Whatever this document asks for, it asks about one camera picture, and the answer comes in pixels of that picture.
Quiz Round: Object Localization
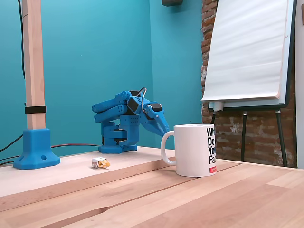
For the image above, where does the red white servo wire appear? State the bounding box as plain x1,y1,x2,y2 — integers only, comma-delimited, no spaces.
139,87,148,113

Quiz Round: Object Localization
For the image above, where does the wooden camera post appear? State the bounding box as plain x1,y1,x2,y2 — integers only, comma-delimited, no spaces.
21,0,47,131

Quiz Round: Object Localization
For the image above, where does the black strap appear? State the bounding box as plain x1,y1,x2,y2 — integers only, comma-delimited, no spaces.
24,106,47,115

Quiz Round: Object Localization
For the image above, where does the thin black cable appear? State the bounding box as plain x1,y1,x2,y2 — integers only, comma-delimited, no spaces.
0,0,26,153

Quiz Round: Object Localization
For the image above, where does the blue printed post base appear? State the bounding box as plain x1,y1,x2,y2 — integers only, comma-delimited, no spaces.
13,128,61,171

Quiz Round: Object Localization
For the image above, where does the dark wall-mounted box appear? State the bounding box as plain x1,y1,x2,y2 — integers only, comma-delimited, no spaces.
161,0,184,7

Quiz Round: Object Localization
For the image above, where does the red black power wire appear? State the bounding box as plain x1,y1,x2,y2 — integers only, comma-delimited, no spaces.
0,143,101,166

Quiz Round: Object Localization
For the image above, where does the white flipchart paper pad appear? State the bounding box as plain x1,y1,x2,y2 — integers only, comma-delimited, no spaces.
201,0,290,102

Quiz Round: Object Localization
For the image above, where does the white orange sweet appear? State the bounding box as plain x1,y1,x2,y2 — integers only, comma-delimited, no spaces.
92,156,112,170

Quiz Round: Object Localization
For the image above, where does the flipchart easel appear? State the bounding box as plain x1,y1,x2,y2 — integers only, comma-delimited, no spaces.
200,0,298,168

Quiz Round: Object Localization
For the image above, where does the white mug black lettering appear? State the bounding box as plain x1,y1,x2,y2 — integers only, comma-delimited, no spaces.
160,123,218,178

